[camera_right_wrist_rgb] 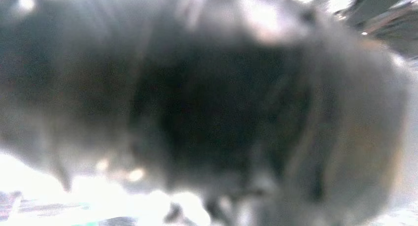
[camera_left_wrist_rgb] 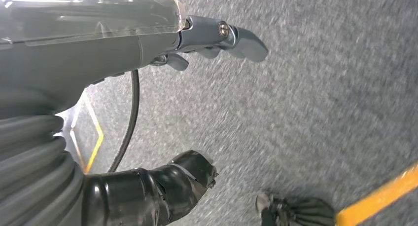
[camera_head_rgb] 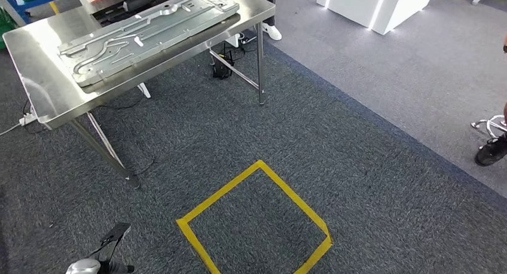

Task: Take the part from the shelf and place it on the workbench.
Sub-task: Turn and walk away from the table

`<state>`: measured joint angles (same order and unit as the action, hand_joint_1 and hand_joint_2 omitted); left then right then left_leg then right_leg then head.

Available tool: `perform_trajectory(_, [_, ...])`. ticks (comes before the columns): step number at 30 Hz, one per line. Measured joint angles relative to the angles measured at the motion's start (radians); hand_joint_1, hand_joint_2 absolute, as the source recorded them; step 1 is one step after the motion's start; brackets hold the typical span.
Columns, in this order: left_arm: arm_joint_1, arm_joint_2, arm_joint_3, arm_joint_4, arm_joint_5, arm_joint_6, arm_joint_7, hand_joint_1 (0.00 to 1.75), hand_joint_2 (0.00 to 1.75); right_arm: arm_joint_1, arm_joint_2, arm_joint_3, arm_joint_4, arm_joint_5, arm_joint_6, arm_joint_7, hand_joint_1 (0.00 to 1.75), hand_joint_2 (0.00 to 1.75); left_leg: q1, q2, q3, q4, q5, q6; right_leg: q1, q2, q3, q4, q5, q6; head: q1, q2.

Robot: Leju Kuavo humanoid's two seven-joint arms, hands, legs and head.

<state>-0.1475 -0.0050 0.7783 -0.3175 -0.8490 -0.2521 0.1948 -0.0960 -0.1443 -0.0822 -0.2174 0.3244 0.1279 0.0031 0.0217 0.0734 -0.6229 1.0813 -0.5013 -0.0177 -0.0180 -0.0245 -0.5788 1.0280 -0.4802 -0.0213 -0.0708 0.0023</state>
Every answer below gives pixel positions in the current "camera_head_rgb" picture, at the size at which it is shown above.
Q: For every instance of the black plastic panel part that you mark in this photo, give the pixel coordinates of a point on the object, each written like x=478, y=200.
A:
x=111, y=15

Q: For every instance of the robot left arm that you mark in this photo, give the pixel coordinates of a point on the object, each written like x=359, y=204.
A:
x=83, y=267

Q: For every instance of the stainless steel workbench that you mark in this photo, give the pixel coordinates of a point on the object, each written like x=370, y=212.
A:
x=39, y=66

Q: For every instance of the blue metal shelf rack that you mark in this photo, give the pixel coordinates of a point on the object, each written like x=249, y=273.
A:
x=43, y=0

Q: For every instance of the black router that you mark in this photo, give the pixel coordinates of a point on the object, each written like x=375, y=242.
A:
x=221, y=70

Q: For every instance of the yellow floor tape square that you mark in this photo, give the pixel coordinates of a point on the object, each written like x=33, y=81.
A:
x=221, y=193

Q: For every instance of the white power adapter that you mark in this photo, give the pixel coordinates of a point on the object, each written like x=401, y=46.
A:
x=233, y=40

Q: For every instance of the stamped grey metal plate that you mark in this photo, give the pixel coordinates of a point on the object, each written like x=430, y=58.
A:
x=158, y=30

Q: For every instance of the white display plinth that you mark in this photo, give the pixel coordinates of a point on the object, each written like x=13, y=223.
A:
x=356, y=6

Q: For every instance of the chrome stool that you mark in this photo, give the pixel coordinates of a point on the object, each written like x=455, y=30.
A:
x=476, y=124

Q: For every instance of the white power strip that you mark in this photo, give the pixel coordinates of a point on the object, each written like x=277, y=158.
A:
x=28, y=119

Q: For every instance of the green plastic crate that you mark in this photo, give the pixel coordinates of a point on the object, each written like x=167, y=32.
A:
x=6, y=26

